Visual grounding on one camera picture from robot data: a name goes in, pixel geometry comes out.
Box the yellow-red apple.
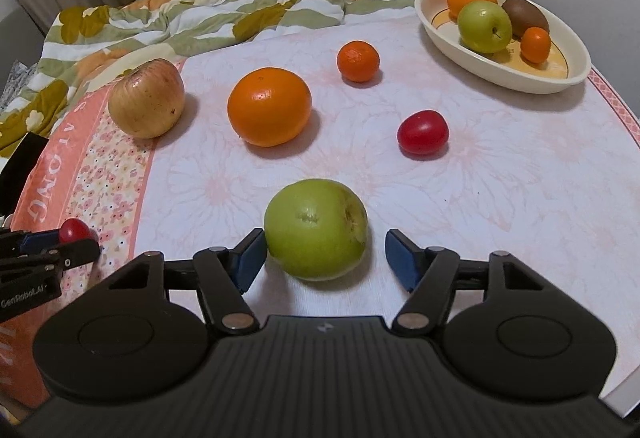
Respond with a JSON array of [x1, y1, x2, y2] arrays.
[[107, 58, 186, 140]]

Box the small mandarin in bowl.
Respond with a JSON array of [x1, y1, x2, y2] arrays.
[[520, 27, 551, 64]]

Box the small mandarin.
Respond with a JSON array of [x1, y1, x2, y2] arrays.
[[336, 40, 380, 83], [520, 27, 551, 64]]

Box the green striped floral duvet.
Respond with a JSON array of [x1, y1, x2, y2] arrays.
[[1, 0, 414, 161]]

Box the brown kiwi in bowl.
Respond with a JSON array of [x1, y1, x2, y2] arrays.
[[501, 0, 550, 39]]

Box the red cherry tomato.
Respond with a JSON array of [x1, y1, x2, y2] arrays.
[[397, 109, 449, 156], [58, 218, 98, 244]]

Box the grey patterned pillow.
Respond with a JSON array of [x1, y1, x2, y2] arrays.
[[0, 60, 37, 111]]

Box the large green apple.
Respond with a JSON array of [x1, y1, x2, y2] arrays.
[[264, 179, 369, 281]]

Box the large orange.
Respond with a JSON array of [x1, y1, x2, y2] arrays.
[[227, 67, 312, 147]]

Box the green apple in bowl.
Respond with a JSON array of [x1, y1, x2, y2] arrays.
[[457, 0, 512, 54]]

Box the cream oval fruit bowl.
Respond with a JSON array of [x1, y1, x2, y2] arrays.
[[414, 0, 591, 95]]

